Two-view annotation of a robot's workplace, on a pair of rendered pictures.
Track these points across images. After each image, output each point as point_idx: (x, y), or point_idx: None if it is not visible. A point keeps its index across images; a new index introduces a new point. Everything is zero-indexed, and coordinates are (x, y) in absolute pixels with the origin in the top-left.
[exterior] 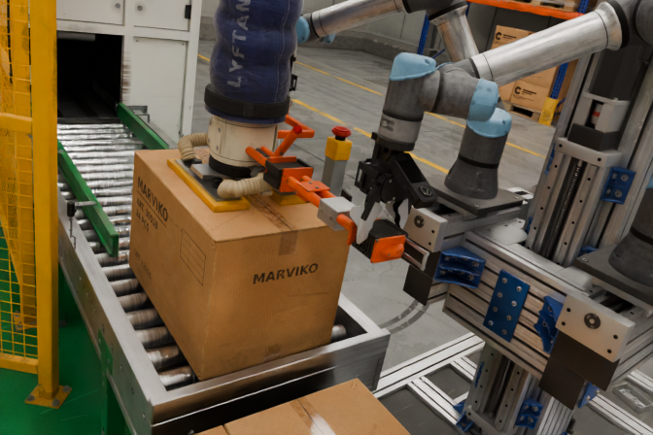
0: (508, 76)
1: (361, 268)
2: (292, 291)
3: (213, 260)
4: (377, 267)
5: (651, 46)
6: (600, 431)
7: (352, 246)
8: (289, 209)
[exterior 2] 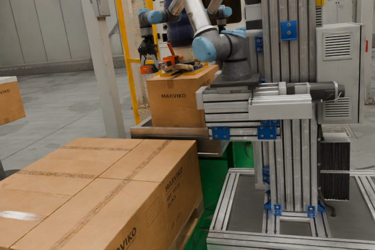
0: (174, 7)
1: (350, 149)
2: (178, 104)
3: (147, 87)
4: (363, 150)
5: None
6: (356, 223)
7: (360, 140)
8: (183, 76)
